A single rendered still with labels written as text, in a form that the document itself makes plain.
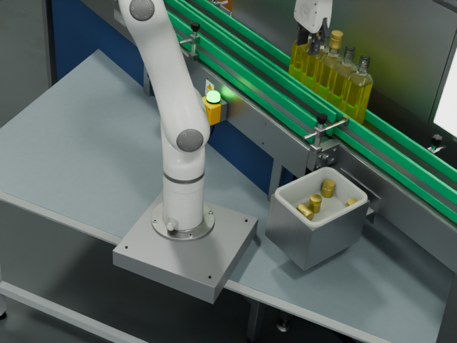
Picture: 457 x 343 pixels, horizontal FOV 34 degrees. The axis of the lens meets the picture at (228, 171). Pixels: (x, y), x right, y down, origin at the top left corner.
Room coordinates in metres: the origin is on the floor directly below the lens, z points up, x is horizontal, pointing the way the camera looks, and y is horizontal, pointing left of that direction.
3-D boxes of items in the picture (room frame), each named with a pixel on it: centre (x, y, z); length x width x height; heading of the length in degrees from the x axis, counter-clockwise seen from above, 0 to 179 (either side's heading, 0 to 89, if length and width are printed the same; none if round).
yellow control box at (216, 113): (2.00, 0.08, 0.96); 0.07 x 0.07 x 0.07; 42
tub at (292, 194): (1.57, -0.26, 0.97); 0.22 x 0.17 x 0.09; 132
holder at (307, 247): (1.59, -0.28, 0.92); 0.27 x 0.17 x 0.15; 132
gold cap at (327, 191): (1.66, -0.29, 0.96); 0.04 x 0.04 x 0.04
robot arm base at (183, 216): (1.63, 0.12, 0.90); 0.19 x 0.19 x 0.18
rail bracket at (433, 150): (1.68, -0.57, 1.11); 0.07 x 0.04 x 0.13; 132
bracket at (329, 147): (1.74, -0.27, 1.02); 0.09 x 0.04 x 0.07; 132
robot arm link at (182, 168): (1.66, 0.14, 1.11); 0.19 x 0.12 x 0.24; 13
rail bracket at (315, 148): (1.72, -0.26, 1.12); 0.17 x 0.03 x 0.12; 132
